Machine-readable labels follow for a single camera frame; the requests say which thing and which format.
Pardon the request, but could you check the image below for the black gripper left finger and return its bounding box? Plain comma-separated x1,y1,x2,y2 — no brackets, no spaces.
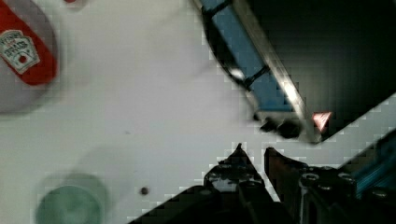
204,143,263,192

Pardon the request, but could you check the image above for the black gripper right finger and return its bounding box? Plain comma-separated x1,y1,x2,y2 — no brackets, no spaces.
264,147,308,205

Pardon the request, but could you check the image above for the black silver toaster oven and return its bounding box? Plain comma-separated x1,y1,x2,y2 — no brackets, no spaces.
191,0,395,144

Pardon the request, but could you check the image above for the green measuring cup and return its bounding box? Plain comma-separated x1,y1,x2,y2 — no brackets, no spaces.
35,173,108,224

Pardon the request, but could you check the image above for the lavender round plate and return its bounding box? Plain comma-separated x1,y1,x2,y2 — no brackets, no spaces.
0,0,59,113

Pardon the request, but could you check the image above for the red ketchup bottle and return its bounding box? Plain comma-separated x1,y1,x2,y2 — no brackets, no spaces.
1,0,58,86

